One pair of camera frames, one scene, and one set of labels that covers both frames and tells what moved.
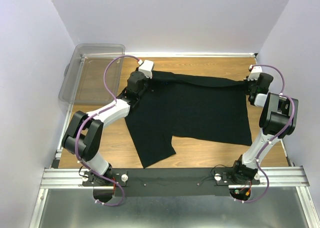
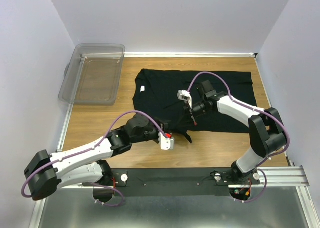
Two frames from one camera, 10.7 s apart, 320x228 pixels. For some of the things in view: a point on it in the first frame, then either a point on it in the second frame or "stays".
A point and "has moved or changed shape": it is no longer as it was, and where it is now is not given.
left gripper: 150,81 to 164,125
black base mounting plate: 171,182 stays
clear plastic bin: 83,81 stays
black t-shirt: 187,106 has moved or changed shape
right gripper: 246,83 to 193,111
